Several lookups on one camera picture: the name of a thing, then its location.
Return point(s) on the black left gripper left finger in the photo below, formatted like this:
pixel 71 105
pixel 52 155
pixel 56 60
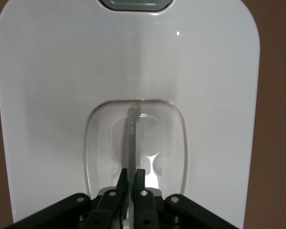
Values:
pixel 105 210

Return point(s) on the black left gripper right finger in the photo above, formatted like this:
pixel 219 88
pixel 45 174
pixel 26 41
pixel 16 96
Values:
pixel 145 210

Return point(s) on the white box lid grey clips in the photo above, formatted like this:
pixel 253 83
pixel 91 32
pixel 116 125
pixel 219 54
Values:
pixel 62 95

